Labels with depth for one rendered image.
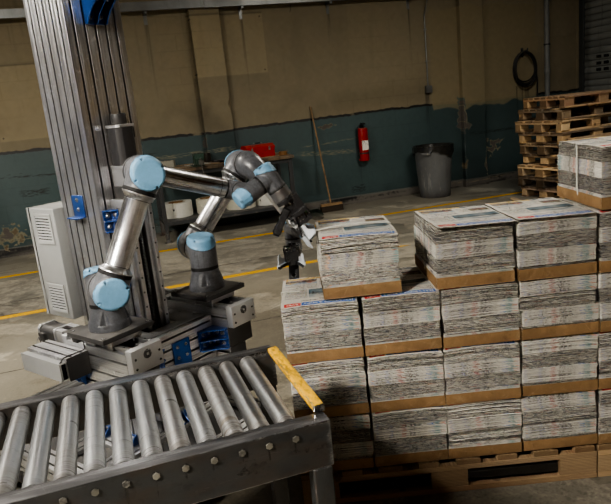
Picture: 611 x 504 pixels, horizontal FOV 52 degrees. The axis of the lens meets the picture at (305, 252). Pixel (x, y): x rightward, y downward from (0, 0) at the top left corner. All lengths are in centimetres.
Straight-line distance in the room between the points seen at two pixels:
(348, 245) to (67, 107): 117
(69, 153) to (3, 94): 614
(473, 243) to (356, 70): 726
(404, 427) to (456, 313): 49
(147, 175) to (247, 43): 690
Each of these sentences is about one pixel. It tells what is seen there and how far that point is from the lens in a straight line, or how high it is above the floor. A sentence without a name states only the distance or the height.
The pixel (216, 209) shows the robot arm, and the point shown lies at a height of 113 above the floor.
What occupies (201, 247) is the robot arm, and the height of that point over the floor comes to 101.
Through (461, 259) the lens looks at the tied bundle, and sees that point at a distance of 231.
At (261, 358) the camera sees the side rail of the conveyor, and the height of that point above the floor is 78.
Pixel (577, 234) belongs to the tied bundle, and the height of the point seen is 99.
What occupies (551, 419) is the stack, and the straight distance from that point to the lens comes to 265.
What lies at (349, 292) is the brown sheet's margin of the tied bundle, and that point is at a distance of 228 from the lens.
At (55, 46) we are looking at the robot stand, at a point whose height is 183.
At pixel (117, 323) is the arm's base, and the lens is 234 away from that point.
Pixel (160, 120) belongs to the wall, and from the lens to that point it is 868.
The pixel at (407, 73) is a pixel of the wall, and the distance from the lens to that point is 976.
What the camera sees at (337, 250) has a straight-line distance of 223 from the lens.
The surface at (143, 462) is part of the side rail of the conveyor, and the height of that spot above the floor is 80.
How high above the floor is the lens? 154
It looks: 13 degrees down
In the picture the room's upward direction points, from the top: 6 degrees counter-clockwise
